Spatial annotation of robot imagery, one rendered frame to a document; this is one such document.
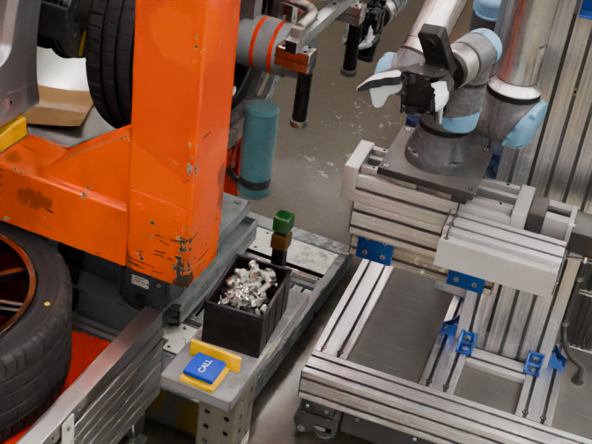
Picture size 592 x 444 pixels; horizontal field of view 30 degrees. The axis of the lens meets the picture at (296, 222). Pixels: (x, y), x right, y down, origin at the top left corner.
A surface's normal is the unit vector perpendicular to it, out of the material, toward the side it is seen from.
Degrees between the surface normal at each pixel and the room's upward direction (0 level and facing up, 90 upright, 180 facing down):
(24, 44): 90
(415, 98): 90
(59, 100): 2
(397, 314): 0
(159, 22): 90
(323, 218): 0
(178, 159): 90
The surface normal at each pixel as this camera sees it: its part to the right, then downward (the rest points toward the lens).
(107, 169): -0.40, 0.47
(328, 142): 0.11, -0.82
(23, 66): 0.91, 0.31
